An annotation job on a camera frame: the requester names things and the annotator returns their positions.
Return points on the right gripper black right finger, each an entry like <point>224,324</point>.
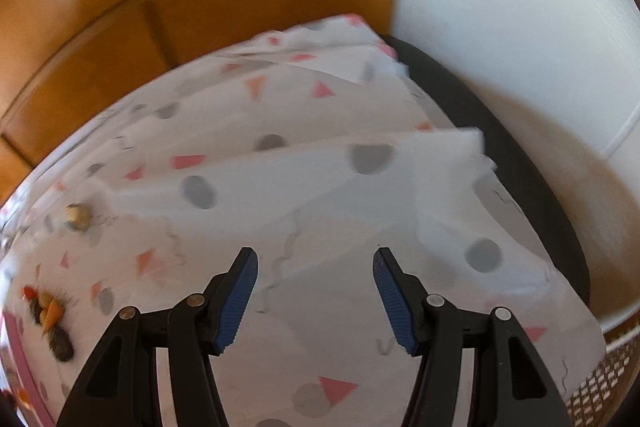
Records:
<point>511,386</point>

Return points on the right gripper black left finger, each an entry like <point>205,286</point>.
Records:
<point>118,384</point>

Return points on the dark brown mangosteen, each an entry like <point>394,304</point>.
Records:
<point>60,344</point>

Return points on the yellow round fruit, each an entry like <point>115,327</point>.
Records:
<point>78,217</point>

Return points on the wicker basket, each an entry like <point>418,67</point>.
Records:
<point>601,396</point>

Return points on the pink tray box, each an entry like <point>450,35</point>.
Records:
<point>31,409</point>

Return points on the white patterned tablecloth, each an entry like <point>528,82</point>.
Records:
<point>315,148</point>

